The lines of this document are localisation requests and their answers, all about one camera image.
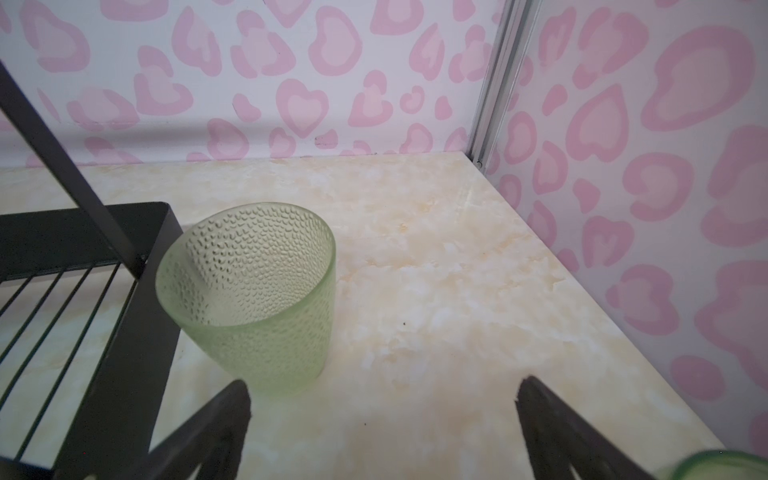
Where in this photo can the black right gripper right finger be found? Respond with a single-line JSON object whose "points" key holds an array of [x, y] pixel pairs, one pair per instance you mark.
{"points": [[563, 445]]}

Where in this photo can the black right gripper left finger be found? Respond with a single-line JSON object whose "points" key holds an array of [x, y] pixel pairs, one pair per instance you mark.
{"points": [[208, 445]]}

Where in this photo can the frosted pale green textured cup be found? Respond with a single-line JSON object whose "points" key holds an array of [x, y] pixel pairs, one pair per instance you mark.
{"points": [[254, 287]]}

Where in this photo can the clear green plastic cup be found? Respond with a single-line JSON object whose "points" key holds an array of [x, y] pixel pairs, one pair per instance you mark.
{"points": [[716, 465]]}

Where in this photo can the black wire dish rack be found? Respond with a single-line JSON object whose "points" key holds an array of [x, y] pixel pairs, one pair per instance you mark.
{"points": [[113, 425]]}

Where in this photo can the aluminium corner frame post right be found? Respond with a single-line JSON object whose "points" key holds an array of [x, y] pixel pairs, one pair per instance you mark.
{"points": [[512, 37]]}

